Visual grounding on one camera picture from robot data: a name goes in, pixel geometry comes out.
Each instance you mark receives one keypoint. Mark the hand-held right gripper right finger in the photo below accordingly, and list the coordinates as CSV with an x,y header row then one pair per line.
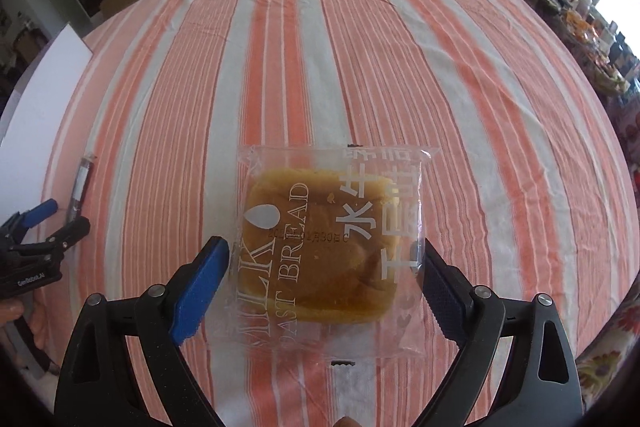
x,y
442,297

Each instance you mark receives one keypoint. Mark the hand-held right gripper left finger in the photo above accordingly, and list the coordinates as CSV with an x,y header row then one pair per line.
x,y
200,292

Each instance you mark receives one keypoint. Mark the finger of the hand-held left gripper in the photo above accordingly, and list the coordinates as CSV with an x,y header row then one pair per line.
x,y
40,210
70,232

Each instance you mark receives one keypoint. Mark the clear dark snack packet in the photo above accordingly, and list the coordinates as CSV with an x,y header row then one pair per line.
x,y
81,182

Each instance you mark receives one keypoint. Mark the white cardboard box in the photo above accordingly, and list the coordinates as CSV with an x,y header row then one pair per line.
x,y
45,107

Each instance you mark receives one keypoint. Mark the clear bread packet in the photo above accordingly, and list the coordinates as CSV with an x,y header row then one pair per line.
x,y
325,247

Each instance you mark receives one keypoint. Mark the person's left hand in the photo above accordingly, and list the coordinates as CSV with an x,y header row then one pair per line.
x,y
39,329

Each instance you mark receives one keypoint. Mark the wooden dining chairs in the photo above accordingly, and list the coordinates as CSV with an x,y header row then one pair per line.
x,y
30,49

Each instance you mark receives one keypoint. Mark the floral cloth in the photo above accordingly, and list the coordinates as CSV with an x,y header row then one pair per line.
x,y
610,352

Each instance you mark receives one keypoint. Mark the orange striped tablecloth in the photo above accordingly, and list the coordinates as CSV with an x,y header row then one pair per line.
x,y
350,57

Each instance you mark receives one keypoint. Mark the pile of jars and containers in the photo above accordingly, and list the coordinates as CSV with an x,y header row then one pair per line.
x,y
585,27

